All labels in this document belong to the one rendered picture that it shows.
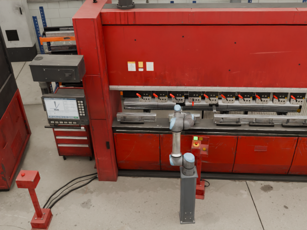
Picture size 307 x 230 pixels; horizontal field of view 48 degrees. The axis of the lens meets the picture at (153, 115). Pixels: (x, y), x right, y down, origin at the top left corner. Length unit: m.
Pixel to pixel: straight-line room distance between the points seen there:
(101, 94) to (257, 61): 1.79
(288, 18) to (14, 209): 3.94
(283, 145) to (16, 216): 3.44
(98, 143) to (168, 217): 1.26
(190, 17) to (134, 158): 2.00
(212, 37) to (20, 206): 3.17
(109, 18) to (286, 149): 2.68
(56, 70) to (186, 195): 1.94
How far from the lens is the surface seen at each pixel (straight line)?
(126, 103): 4.62
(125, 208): 4.56
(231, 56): 3.97
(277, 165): 4.85
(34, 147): 5.77
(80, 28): 3.74
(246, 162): 4.73
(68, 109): 3.79
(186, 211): 4.23
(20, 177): 4.08
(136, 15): 3.77
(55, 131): 5.02
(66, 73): 3.58
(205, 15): 3.75
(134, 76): 4.09
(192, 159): 3.70
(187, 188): 3.93
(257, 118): 4.47
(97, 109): 4.16
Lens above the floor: 3.45
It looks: 35 degrees down
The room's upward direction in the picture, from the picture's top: 2 degrees counter-clockwise
